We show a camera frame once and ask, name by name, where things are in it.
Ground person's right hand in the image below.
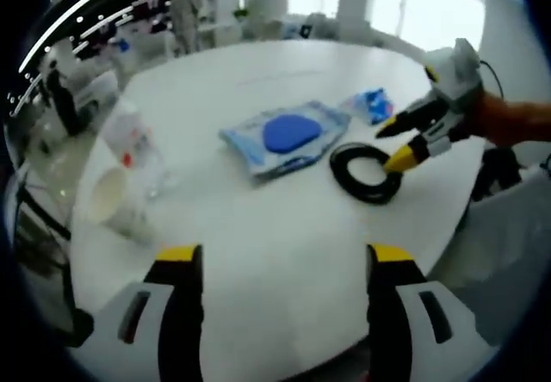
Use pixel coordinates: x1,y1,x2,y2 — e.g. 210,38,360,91
462,91,511,146

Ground white paper cup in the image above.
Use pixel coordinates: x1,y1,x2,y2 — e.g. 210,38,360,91
88,166,152,239

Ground clear plastic bottle red label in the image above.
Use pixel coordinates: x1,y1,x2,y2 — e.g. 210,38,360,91
101,100,173,200

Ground curved ceiling light strip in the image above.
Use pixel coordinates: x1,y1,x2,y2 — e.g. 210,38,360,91
19,0,150,73

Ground blue tissue packet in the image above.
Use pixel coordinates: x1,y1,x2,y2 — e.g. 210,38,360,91
339,87,395,126

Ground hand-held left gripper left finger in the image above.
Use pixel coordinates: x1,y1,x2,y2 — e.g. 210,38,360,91
79,242,203,382

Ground black cable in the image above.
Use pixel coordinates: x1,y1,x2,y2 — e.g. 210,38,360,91
329,141,404,206

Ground white table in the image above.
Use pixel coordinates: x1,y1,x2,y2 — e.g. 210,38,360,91
68,39,486,379

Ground black metal frame chair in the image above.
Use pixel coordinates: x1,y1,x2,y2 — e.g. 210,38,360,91
10,170,95,348

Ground thin gripper cable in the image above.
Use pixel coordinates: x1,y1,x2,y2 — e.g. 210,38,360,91
478,59,505,99

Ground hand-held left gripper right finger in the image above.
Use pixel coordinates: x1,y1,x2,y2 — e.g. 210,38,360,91
367,243,500,382

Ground wet wipes pack blue lid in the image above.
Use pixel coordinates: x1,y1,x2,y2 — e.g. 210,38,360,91
218,100,352,185

